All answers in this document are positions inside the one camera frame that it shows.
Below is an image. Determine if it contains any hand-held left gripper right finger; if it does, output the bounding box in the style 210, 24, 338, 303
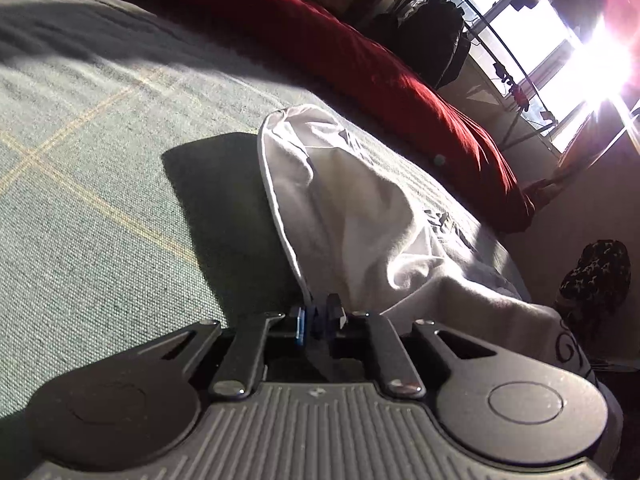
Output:
309, 292, 501, 398

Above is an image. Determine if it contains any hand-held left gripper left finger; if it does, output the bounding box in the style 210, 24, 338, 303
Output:
145, 306, 307, 401

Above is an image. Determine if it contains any white printed t-shirt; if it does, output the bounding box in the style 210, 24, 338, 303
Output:
256, 104, 621, 426

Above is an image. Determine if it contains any metal clothes drying rack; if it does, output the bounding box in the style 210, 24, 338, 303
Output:
430, 0, 561, 151

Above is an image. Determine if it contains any clothes rack with dark clothes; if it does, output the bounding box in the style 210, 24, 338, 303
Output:
380, 0, 640, 151

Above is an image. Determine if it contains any dark star-print garment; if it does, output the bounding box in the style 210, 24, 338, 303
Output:
557, 240, 632, 331

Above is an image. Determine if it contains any red quilt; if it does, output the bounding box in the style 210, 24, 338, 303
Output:
115, 0, 538, 235

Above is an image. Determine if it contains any black jacket with patch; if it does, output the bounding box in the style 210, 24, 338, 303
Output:
372, 0, 471, 91

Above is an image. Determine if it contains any pink curtain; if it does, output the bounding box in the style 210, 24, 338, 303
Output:
520, 105, 640, 201

